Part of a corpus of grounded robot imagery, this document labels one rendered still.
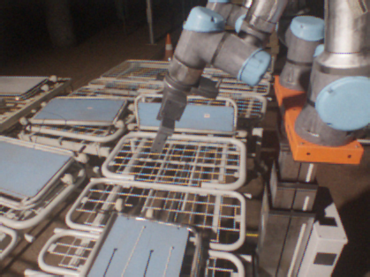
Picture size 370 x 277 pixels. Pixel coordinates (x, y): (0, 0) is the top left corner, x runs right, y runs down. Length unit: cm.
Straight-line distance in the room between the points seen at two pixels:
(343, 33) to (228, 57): 21
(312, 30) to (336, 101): 51
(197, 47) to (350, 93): 30
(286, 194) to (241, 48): 65
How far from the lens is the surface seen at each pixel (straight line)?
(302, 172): 106
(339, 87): 56
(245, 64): 58
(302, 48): 105
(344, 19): 56
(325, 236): 118
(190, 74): 62
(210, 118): 200
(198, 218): 210
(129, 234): 130
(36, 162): 191
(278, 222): 118
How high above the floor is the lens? 155
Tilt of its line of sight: 31 degrees down
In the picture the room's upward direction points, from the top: 2 degrees counter-clockwise
